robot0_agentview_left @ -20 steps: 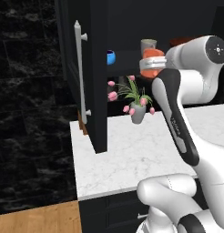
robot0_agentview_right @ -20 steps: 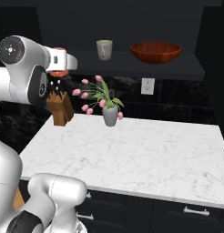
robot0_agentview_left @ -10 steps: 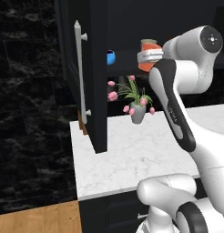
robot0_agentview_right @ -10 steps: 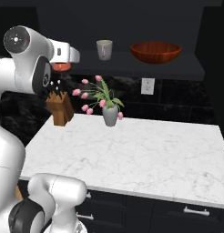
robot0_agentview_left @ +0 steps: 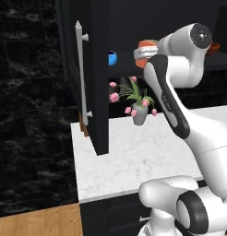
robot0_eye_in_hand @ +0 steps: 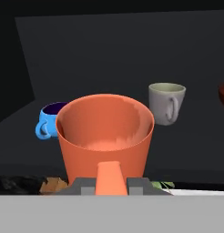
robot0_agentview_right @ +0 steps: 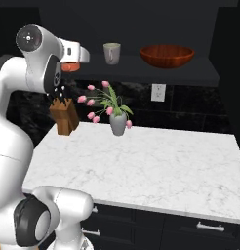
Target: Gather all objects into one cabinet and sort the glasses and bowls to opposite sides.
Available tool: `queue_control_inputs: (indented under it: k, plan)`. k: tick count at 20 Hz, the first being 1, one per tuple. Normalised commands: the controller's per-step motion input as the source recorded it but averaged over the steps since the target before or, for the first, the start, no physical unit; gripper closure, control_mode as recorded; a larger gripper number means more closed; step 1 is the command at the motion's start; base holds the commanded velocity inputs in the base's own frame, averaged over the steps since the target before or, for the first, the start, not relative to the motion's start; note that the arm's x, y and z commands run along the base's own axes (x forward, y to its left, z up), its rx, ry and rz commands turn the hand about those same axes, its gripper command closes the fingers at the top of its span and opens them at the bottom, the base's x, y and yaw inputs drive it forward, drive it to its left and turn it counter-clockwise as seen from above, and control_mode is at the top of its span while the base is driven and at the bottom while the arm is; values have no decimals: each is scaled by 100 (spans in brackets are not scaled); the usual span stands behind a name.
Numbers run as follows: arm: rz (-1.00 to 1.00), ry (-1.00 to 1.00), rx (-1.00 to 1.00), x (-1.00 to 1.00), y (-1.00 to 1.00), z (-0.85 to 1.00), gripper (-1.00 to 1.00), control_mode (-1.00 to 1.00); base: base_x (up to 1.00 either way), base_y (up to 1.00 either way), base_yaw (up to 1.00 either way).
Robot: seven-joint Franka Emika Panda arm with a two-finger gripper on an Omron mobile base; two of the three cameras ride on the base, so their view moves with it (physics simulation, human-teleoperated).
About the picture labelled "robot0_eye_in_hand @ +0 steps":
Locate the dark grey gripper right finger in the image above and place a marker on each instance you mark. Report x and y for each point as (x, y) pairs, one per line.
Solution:
(141, 185)

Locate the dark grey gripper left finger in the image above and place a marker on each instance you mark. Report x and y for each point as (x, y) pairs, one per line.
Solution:
(83, 185)

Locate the orange cup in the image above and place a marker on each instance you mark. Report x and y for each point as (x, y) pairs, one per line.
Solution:
(86, 151)

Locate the green leafy plant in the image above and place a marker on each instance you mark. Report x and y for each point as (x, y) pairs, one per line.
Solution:
(163, 184)

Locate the brown wooden object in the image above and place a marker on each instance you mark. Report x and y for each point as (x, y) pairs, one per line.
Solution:
(53, 185)

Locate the blue mug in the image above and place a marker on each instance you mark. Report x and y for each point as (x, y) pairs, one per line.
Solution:
(48, 121)

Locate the grey mug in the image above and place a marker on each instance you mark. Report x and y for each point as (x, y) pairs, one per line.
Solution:
(162, 106)

